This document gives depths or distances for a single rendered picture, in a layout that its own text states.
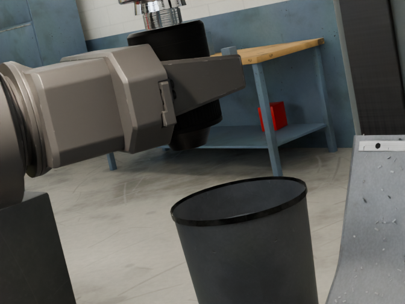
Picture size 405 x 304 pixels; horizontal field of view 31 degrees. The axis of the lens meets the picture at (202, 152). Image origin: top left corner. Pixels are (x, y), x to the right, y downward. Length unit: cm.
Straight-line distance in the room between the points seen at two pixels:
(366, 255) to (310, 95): 516
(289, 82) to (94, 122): 569
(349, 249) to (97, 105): 49
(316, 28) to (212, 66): 536
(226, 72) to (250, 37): 583
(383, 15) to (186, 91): 40
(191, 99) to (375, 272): 43
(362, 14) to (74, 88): 47
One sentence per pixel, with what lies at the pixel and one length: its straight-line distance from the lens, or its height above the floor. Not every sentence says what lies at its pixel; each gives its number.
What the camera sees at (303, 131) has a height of 23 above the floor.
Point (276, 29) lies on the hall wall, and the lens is 604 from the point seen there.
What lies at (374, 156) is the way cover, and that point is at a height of 108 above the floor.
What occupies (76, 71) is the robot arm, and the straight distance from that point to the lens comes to 38.
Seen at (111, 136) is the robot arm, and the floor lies 121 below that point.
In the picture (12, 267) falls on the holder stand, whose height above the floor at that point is 107.
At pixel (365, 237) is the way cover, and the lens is 81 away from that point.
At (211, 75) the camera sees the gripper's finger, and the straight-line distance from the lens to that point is 42.
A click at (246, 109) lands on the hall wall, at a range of 646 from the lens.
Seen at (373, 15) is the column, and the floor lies 123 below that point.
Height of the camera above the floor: 127
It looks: 11 degrees down
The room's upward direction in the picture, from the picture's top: 12 degrees counter-clockwise
